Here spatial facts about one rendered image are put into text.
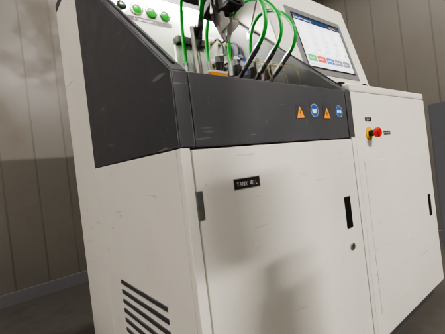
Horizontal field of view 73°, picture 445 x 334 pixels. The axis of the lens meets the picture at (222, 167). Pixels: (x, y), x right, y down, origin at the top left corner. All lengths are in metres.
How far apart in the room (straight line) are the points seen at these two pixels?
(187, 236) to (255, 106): 0.35
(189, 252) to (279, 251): 0.26
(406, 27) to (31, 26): 2.78
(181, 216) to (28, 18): 2.35
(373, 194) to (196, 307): 0.79
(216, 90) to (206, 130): 0.10
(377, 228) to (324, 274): 0.35
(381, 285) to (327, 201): 0.44
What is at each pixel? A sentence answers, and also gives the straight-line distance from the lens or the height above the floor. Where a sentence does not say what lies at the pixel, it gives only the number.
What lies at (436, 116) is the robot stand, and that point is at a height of 0.78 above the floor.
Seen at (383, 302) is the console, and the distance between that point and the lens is 1.31.
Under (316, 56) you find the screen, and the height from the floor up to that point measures 1.20.
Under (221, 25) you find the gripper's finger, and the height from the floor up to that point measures 1.19.
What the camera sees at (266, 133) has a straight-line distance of 0.77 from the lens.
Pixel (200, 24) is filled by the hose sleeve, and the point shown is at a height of 1.16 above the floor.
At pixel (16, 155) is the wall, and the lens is 2.51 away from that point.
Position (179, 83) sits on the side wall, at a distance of 0.64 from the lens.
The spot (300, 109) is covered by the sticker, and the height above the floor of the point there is 0.88.
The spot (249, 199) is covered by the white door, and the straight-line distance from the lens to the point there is 0.72.
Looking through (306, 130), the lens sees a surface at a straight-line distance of 0.91.
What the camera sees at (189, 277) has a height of 0.53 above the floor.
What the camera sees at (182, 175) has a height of 0.74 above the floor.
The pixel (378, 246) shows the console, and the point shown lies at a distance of 1.25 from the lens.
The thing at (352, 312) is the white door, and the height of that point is 0.24.
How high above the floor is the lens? 0.75
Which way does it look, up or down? level
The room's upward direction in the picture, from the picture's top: 7 degrees counter-clockwise
